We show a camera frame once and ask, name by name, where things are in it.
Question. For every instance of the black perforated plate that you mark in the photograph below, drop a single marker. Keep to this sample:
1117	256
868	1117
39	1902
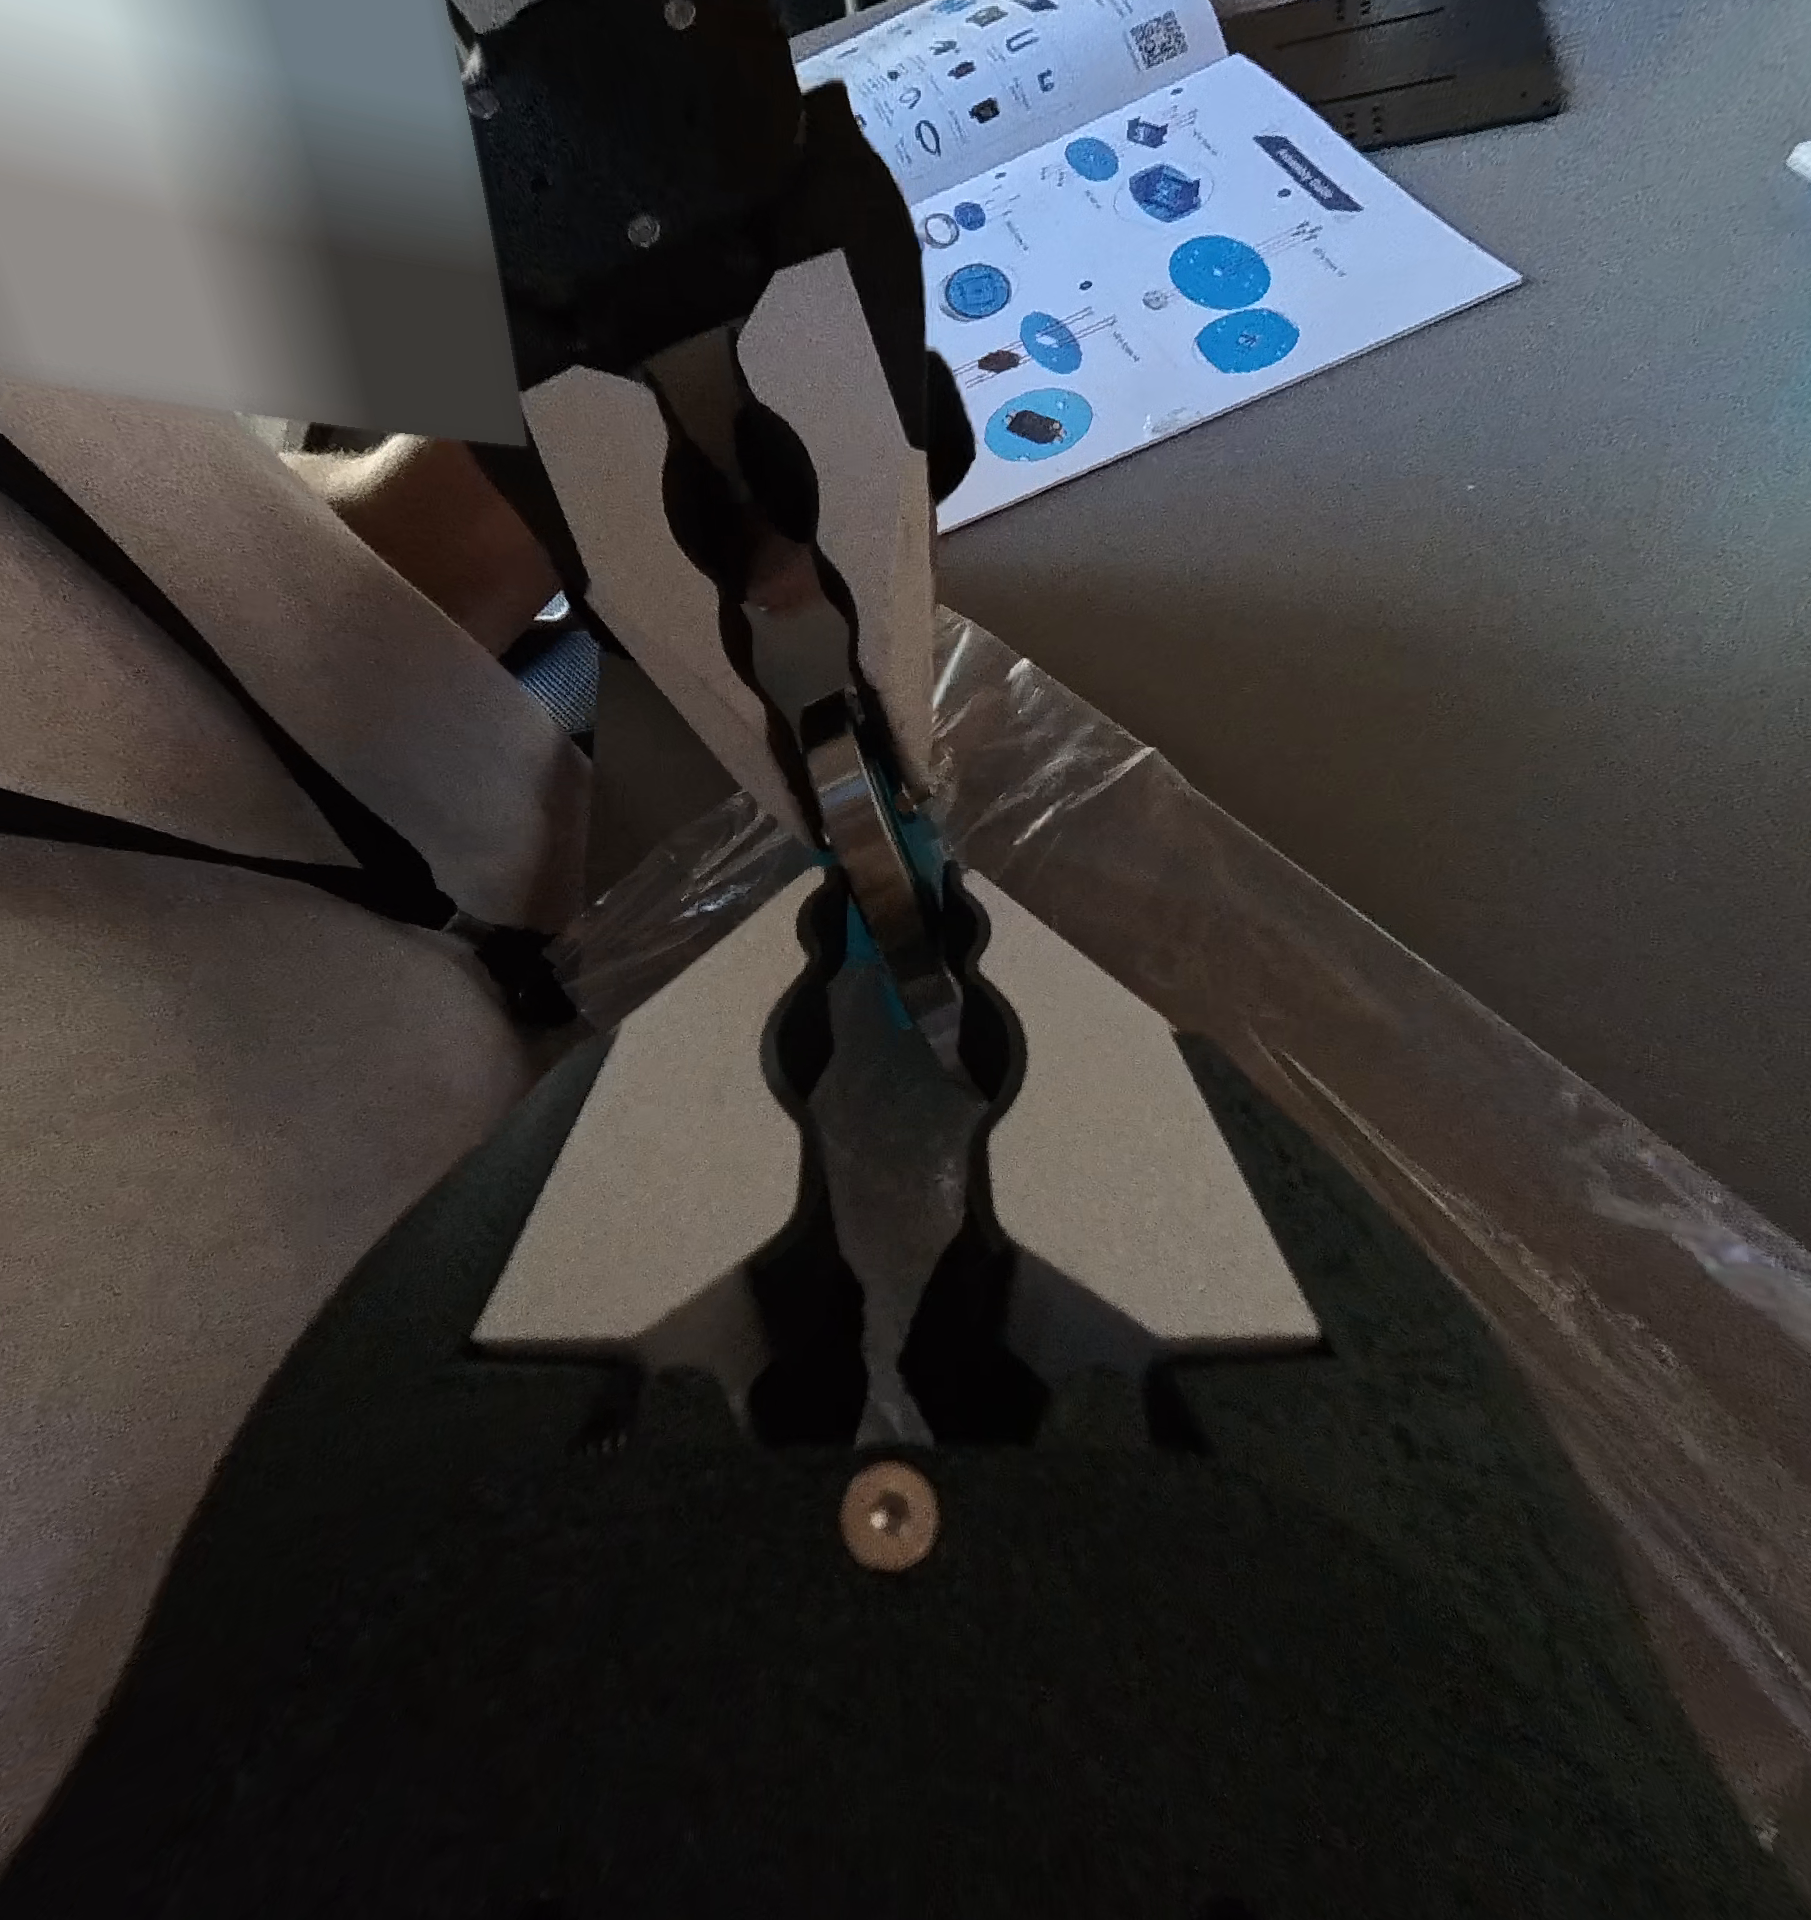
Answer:
1429	75

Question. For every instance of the person's left hand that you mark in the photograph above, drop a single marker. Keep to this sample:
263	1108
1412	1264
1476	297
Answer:
793	578

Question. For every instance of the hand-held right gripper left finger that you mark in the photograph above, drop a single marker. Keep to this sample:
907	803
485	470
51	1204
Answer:
652	1201

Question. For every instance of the grey desk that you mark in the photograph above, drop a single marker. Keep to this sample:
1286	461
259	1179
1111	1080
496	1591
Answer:
1444	749

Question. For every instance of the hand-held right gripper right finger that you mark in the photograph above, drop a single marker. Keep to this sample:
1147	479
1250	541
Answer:
1143	1201

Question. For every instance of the clear plastic bag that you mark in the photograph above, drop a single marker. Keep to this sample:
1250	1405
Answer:
1444	1169

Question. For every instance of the assembly instruction booklet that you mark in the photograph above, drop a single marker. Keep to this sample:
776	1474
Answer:
1221	227

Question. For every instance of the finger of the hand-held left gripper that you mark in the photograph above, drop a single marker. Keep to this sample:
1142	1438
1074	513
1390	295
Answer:
868	449
621	513

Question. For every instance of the person's left forearm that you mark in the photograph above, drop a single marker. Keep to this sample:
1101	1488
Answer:
454	525

